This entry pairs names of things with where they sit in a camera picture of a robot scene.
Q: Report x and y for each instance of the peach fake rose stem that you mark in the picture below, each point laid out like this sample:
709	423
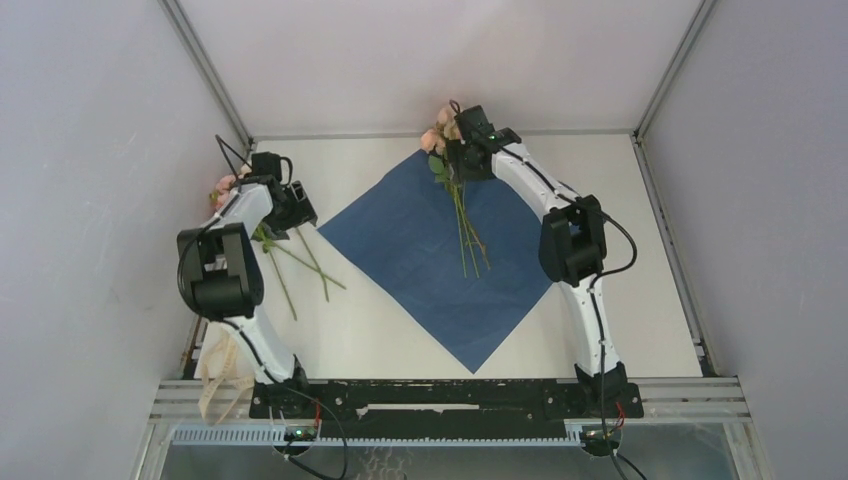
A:
434	142

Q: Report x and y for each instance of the cream lace ribbon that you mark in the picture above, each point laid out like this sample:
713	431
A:
226	382

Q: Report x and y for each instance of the white slotted cable duct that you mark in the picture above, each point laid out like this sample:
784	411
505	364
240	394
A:
266	435

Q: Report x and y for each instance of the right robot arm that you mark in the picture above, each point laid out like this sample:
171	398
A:
572	241

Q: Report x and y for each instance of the blue wrapping paper sheet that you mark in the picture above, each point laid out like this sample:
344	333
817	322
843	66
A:
403	234

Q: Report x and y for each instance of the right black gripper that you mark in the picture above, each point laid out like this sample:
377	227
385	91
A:
455	148

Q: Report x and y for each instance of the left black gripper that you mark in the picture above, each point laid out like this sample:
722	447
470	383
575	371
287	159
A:
303	213

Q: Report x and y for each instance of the aluminium front frame rail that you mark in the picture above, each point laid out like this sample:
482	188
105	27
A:
665	400

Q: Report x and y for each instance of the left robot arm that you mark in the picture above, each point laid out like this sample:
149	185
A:
218	274

